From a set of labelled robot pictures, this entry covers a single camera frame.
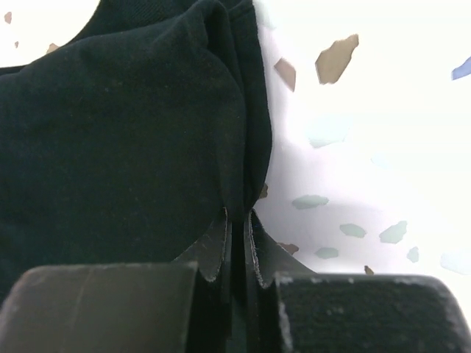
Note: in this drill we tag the black t shirt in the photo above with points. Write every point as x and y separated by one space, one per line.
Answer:
124 144

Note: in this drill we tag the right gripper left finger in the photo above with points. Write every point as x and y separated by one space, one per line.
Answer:
181 306

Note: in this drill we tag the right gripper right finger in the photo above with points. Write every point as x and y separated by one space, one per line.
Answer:
290 308

